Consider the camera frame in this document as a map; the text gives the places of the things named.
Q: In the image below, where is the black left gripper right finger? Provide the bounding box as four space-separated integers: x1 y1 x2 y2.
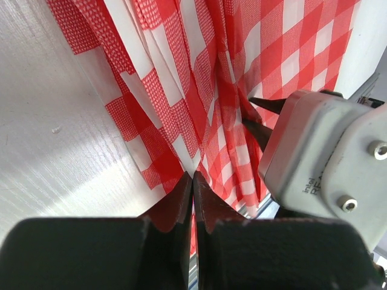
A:
192 172 384 289

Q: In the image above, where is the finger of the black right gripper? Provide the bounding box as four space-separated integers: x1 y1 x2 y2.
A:
242 118 273 152
249 97 287 114

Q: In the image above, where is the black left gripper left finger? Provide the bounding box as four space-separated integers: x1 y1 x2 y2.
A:
1 173 192 289

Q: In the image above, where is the red white checkered cloth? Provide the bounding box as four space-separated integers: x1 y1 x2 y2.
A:
48 1 360 216

